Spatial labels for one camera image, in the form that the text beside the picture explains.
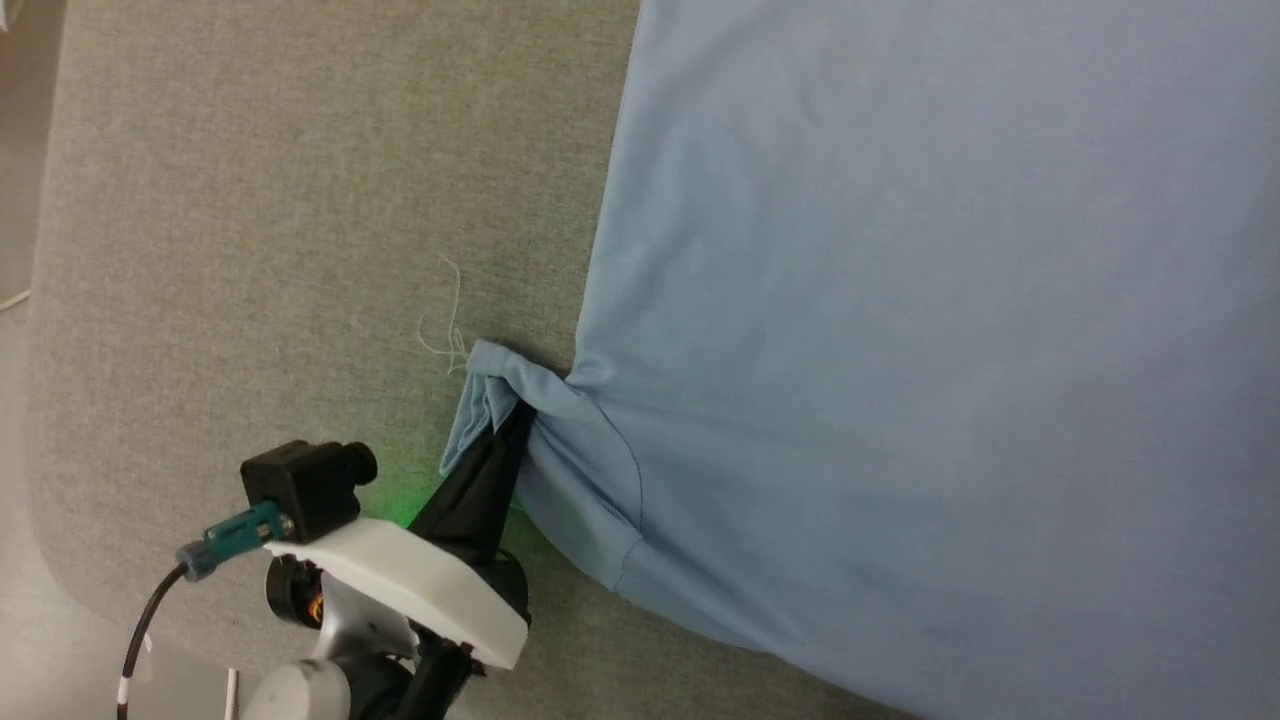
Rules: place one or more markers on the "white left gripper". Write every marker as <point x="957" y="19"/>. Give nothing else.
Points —
<point x="400" y="580"/>

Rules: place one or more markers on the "light blue garment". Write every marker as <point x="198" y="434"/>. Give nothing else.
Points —
<point x="950" y="350"/>

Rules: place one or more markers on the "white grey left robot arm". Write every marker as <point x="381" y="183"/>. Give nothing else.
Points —
<point x="330" y="680"/>

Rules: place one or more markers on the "white loose thread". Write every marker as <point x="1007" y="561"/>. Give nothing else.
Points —
<point x="452" y="335"/>

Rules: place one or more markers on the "grey fabric sofa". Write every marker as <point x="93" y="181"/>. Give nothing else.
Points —
<point x="250" y="250"/>

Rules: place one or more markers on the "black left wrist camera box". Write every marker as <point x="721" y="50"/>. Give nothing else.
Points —
<point x="305" y="485"/>

